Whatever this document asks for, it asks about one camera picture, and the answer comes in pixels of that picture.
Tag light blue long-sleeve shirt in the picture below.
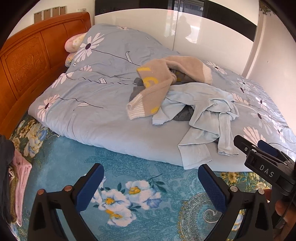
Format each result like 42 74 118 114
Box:
152 82 239 169

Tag person's right hand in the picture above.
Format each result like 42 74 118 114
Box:
273 200 295 240

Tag olive patterned folded garment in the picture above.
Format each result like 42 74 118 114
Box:
9 164 18 223

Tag folded pink garment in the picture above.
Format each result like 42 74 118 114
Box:
12 150 32 227

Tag grey sweatshirt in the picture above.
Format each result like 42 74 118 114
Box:
126 70 194 120

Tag dark folded garment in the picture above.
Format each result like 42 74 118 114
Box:
1 135 15 223

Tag beige knit sweater yellow letters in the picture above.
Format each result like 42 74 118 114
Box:
126 56 212 120

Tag white black sliding wardrobe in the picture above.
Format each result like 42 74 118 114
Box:
94 0 259 75

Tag green hanging plant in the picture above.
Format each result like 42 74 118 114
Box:
259 1 272 15

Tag light blue floral quilt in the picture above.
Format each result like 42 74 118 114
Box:
29 24 295 171

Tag orange wooden headboard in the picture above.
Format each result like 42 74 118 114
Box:
1 12 91 138

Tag pink floral pillow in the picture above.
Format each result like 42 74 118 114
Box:
64 33 86 53

